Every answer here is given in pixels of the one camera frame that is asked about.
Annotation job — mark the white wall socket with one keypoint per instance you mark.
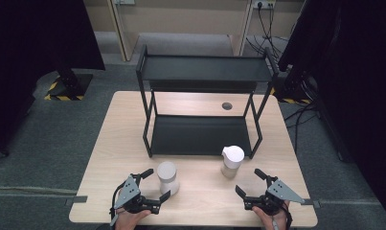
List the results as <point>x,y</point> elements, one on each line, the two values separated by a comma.
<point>264,4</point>

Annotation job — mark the black stand base with striped tape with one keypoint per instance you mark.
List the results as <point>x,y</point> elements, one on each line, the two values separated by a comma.
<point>71,86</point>
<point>292,89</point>

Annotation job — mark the person's right hand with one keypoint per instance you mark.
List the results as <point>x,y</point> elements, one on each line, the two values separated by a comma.
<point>270,220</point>

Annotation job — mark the black two-tier metal shelf rack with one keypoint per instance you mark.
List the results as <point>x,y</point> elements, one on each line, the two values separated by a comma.
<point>203,68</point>

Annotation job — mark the grey floor tape strip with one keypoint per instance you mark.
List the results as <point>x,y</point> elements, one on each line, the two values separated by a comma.
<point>312,203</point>
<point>76,200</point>

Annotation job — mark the person's left hand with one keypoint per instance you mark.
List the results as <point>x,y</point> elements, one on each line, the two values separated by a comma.
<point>130,219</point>

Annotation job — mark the glass jar with spouted white lid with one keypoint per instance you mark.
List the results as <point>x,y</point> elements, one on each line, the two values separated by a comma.
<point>232,159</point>

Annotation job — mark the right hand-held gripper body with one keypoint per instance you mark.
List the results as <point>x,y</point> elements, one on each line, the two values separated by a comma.
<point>270,201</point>

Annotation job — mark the glass jar with round white lid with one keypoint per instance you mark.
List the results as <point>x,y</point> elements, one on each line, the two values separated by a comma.
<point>167,179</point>

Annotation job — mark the black curtain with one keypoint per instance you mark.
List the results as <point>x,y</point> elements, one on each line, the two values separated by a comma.
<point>356,80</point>
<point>27,48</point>

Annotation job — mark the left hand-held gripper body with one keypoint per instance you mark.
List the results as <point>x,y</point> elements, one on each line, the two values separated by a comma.
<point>131,201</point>

